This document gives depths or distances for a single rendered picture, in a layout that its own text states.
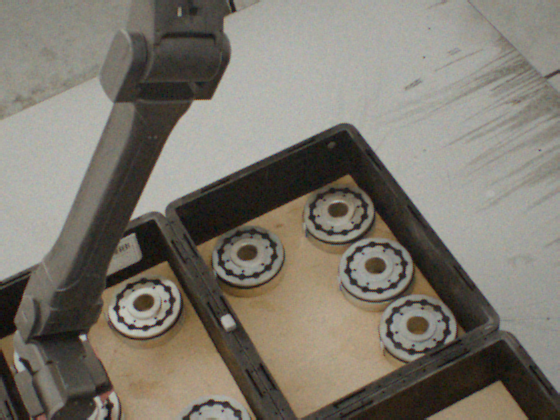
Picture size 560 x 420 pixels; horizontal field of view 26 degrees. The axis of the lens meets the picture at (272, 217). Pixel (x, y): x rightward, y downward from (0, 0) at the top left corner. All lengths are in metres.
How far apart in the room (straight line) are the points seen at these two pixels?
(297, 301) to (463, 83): 0.59
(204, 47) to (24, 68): 2.16
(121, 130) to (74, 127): 0.94
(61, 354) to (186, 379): 0.29
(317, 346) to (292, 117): 0.54
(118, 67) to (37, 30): 2.25
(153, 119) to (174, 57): 0.07
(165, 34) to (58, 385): 0.46
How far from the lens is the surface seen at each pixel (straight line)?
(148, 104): 1.13
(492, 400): 1.59
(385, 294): 1.63
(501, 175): 1.95
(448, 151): 1.98
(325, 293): 1.67
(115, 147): 1.19
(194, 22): 1.12
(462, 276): 1.57
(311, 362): 1.62
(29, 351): 1.42
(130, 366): 1.66
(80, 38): 3.30
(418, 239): 1.63
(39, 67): 3.26
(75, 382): 1.37
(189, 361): 1.64
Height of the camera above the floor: 2.23
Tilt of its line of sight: 53 degrees down
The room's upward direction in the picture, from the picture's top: 10 degrees counter-clockwise
